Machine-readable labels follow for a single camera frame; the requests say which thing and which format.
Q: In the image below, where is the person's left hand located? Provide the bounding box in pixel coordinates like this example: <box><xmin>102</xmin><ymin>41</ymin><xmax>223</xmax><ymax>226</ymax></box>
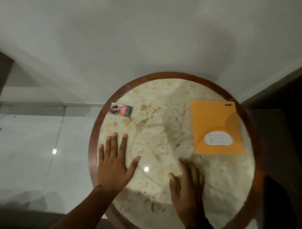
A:
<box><xmin>97</xmin><ymin>132</ymin><xmax>141</xmax><ymax>193</ymax></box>

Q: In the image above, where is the person's right hand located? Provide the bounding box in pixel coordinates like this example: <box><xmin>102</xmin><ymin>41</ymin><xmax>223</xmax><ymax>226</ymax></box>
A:
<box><xmin>168</xmin><ymin>158</ymin><xmax>206</xmax><ymax>229</ymax></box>

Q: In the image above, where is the person's right forearm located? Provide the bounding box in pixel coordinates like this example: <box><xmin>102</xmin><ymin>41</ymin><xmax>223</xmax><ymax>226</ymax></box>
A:
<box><xmin>186</xmin><ymin>218</ymin><xmax>214</xmax><ymax>229</ymax></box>

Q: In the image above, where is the person's left forearm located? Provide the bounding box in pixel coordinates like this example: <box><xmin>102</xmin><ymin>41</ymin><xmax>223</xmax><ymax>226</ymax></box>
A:
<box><xmin>50</xmin><ymin>185</ymin><xmax>118</xmax><ymax>229</ymax></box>

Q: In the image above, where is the small printed card box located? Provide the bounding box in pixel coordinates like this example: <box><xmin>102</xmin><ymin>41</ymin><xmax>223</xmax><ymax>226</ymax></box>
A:
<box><xmin>109</xmin><ymin>103</ymin><xmax>133</xmax><ymax>118</ymax></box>

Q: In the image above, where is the round marble table with wooden rim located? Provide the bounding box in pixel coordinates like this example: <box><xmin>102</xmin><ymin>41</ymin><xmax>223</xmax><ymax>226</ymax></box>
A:
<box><xmin>88</xmin><ymin>72</ymin><xmax>263</xmax><ymax>229</ymax></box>

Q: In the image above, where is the orange notebook with white label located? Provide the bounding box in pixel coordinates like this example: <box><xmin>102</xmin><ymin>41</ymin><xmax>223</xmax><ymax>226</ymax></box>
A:
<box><xmin>191</xmin><ymin>101</ymin><xmax>245</xmax><ymax>155</ymax></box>

